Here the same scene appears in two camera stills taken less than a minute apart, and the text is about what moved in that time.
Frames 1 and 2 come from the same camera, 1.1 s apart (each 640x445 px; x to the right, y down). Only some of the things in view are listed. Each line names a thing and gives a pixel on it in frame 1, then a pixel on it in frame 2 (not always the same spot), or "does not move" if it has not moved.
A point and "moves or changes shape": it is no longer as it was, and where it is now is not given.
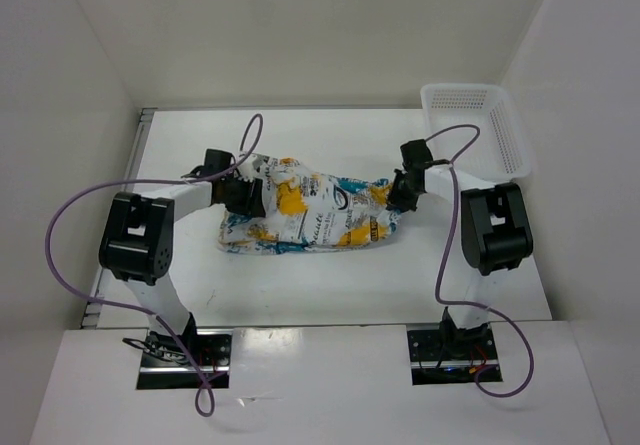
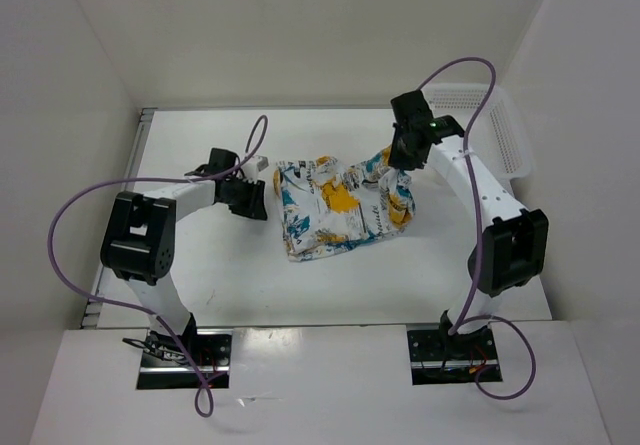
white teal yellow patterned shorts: [307, 210] moves or changes shape
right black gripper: [395, 200] -> [401, 163]
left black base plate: [165, 363] does not move
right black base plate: [453, 355] does not move
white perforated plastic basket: [500, 154] does not move
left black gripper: [251, 207] does not move
